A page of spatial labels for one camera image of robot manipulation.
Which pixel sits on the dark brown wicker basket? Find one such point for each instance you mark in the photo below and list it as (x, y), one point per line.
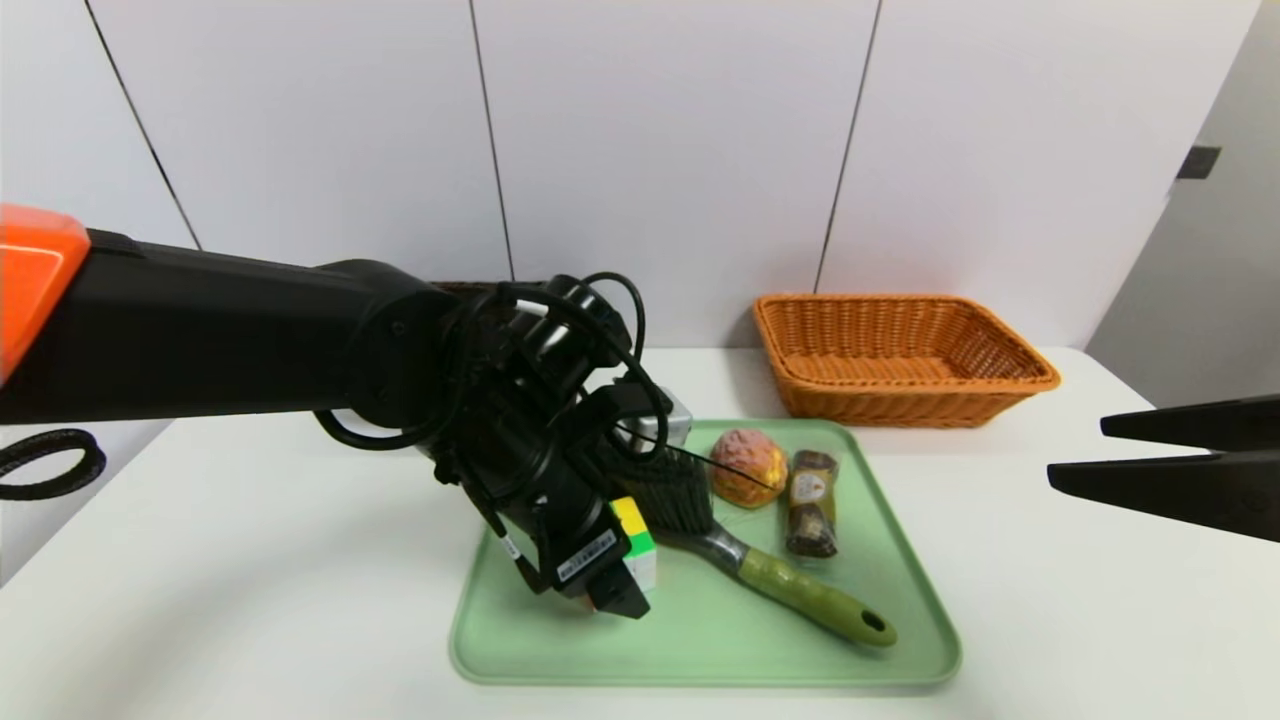
(480, 287)

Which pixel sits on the colourful puzzle cube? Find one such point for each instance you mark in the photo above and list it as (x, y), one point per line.
(635, 540)

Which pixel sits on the light green plastic tray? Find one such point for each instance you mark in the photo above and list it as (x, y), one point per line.
(750, 650)

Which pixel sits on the round golden bread bun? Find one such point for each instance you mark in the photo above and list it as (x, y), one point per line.
(748, 468)

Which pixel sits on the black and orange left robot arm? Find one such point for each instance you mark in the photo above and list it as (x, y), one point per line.
(250, 330)

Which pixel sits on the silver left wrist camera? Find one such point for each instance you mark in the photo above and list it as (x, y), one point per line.
(672, 425)

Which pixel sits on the orange wicker basket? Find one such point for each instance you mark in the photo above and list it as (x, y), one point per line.
(900, 405)

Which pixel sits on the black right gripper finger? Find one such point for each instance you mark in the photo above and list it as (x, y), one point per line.
(1190, 490)
(1210, 425)

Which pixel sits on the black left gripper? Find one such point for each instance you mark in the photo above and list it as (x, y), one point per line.
(584, 562)

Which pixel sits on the wrapped chocolate roll snack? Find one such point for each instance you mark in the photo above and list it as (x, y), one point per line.
(812, 500)

